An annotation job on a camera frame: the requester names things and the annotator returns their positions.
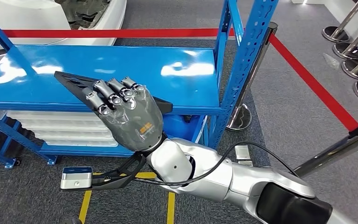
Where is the black plastic panel part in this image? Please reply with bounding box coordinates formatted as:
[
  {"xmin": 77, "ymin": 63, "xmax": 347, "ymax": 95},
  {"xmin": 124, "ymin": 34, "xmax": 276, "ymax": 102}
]
[{"xmin": 54, "ymin": 71, "xmax": 173, "ymax": 115}]

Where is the chrome stanchion black top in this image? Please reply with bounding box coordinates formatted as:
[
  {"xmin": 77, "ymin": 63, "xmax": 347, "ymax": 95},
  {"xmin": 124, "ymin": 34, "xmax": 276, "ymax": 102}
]
[
  {"xmin": 225, "ymin": 21, "xmax": 279, "ymax": 132},
  {"xmin": 293, "ymin": 119, "xmax": 358, "ymax": 178}
]

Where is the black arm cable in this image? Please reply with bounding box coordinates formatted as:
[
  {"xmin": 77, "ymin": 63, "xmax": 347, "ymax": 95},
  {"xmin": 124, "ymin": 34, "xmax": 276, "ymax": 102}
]
[{"xmin": 134, "ymin": 141, "xmax": 300, "ymax": 186}]

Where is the red barrier belt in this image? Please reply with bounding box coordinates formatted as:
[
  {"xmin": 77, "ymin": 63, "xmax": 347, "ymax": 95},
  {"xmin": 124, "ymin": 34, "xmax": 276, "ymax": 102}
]
[
  {"xmin": 0, "ymin": 28, "xmax": 236, "ymax": 39},
  {"xmin": 268, "ymin": 33, "xmax": 358, "ymax": 133}
]

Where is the yellow floor tape square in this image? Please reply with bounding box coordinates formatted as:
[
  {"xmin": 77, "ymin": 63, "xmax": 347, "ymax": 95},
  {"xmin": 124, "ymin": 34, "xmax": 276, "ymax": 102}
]
[{"xmin": 78, "ymin": 171, "xmax": 176, "ymax": 224}]

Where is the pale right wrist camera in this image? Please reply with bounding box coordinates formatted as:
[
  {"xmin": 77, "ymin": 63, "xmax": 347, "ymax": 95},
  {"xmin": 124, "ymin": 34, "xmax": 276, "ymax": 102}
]
[{"xmin": 60, "ymin": 167, "xmax": 94, "ymax": 190}]

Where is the blue metal shelf rack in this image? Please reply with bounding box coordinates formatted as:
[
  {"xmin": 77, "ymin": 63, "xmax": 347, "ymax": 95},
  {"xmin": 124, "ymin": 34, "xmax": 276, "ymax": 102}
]
[{"xmin": 0, "ymin": 0, "xmax": 280, "ymax": 170}]

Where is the white car body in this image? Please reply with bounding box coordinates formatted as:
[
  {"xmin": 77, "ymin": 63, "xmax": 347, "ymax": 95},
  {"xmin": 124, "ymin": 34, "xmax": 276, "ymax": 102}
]
[{"xmin": 0, "ymin": 0, "xmax": 127, "ymax": 52}]

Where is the blue plastic bin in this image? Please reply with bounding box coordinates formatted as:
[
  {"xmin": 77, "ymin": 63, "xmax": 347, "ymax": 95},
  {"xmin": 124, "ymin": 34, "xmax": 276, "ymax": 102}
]
[{"xmin": 162, "ymin": 114, "xmax": 205, "ymax": 141}]

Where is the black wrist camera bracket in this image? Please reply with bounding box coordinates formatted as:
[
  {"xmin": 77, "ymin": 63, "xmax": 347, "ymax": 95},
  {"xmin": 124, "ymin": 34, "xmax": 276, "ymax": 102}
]
[{"xmin": 91, "ymin": 153, "xmax": 147, "ymax": 191}]

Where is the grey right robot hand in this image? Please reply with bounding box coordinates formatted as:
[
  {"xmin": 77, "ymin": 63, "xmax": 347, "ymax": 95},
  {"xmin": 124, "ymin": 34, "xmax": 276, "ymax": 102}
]
[{"xmin": 84, "ymin": 76, "xmax": 165, "ymax": 153}]

